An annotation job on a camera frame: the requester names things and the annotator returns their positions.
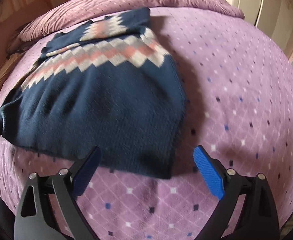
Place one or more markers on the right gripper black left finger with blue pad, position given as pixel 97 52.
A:
pixel 35 218

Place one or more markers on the navy argyle knit sweater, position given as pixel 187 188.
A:
pixel 107 83

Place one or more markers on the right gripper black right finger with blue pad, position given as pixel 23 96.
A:
pixel 246 207

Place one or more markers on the purple dotted bed sheet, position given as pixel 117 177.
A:
pixel 239 89

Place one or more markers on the mauve dotted quilt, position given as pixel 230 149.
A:
pixel 76 11

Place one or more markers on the brown pillow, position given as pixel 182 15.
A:
pixel 8 66

